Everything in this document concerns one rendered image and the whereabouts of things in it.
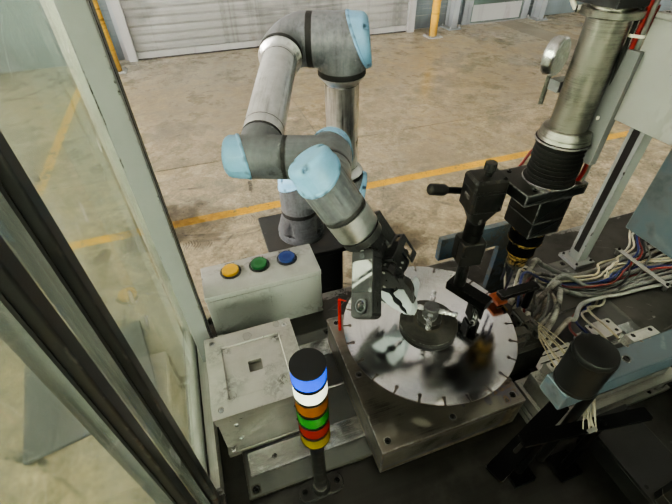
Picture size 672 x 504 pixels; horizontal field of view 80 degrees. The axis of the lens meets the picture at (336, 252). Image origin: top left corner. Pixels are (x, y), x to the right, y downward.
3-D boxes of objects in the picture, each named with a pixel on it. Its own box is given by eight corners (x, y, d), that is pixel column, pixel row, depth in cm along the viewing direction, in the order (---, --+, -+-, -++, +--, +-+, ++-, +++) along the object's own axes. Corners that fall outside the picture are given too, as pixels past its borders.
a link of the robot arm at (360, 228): (354, 226, 59) (315, 232, 65) (369, 247, 62) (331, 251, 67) (372, 192, 63) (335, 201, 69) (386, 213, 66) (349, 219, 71)
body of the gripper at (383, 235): (420, 255, 72) (388, 207, 66) (404, 293, 68) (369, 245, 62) (385, 258, 77) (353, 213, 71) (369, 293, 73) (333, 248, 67)
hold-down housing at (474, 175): (456, 271, 71) (481, 171, 57) (446, 254, 74) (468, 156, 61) (485, 267, 72) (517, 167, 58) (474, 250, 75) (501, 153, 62)
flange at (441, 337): (390, 309, 81) (391, 301, 79) (441, 298, 83) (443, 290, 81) (412, 354, 73) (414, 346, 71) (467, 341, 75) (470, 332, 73)
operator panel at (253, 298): (217, 339, 100) (204, 299, 91) (213, 307, 108) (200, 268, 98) (323, 310, 107) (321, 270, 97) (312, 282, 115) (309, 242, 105)
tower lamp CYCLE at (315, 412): (300, 424, 52) (298, 412, 50) (291, 393, 55) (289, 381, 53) (333, 412, 53) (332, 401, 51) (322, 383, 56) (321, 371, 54)
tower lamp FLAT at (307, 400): (298, 412, 49) (296, 399, 48) (289, 381, 53) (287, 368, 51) (332, 400, 51) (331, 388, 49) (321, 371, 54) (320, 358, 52)
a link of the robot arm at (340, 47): (319, 193, 130) (308, 2, 91) (365, 194, 130) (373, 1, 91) (316, 217, 122) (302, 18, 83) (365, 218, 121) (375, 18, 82)
